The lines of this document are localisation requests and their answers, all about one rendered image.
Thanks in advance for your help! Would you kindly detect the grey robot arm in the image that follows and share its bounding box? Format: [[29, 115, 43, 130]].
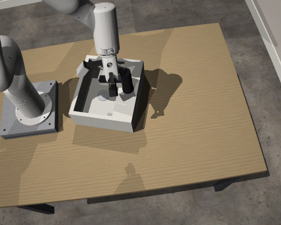
[[0, 0, 120, 126]]

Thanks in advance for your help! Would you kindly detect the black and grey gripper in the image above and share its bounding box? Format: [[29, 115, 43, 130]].
[[98, 51, 119, 97]]

